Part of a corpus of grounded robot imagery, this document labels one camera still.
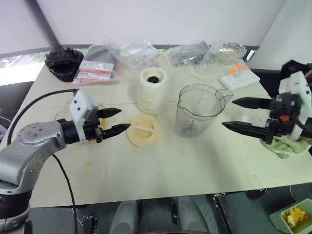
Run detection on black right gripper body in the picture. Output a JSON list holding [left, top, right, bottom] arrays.
[[264, 95, 301, 145]]

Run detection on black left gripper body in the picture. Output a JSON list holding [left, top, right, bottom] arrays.
[[84, 109, 104, 144]]

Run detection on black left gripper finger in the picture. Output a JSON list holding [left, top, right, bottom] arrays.
[[101, 123, 132, 140], [97, 108, 122, 119]]

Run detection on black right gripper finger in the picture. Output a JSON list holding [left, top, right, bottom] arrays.
[[232, 97, 272, 111], [222, 121, 267, 142]]

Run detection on cream blender lid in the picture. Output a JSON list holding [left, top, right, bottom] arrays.
[[126, 115, 161, 148]]

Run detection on cream blender base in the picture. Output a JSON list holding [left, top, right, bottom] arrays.
[[136, 67, 168, 115]]

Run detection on clear blender jar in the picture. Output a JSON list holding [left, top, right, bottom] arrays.
[[175, 83, 234, 140]]

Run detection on yellow mixed food pieces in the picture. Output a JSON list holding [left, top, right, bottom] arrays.
[[283, 206, 310, 230]]

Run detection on white power strip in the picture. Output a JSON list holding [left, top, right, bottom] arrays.
[[217, 70, 261, 91]]

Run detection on green cloth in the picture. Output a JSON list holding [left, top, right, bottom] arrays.
[[261, 135, 310, 160]]

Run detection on orange plugs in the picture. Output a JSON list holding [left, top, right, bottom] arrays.
[[228, 62, 247, 75]]

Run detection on bag with red white packs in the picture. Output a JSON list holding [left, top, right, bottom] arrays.
[[72, 44, 123, 86]]

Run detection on small clear plastic bag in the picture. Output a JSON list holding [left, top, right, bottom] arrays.
[[194, 40, 224, 79]]

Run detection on black shoe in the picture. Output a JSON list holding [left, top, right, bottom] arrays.
[[244, 188, 268, 200]]

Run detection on crumpled clear plastic bag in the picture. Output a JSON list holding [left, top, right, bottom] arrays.
[[101, 36, 162, 73]]

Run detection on black pleated plastic part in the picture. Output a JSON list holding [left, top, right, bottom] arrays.
[[44, 47, 84, 83]]

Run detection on plastic bag with dark contents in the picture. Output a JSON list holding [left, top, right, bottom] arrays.
[[167, 40, 211, 68]]

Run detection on green plastic container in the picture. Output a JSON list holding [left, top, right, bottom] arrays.
[[269, 198, 312, 234]]

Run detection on dark window pillar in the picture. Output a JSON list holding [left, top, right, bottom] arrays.
[[23, 0, 62, 51]]

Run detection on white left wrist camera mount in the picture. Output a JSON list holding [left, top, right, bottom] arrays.
[[69, 89, 99, 142]]

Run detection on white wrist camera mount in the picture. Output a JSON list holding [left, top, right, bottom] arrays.
[[278, 71, 312, 141], [69, 89, 99, 142]]

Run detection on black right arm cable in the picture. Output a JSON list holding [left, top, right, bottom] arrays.
[[291, 111, 312, 137]]

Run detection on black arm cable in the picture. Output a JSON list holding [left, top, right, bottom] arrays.
[[291, 111, 312, 137], [6, 89, 79, 234]]

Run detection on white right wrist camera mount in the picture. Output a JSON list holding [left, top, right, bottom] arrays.
[[278, 71, 312, 141]]

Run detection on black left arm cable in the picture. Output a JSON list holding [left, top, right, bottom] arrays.
[[6, 89, 79, 234]]

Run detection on white power cord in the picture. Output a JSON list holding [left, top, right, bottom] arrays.
[[184, 64, 221, 80]]

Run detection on black metal frame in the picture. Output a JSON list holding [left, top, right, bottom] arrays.
[[211, 192, 238, 234]]

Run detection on black clamp bracket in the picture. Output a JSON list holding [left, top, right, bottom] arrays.
[[79, 213, 98, 234]]

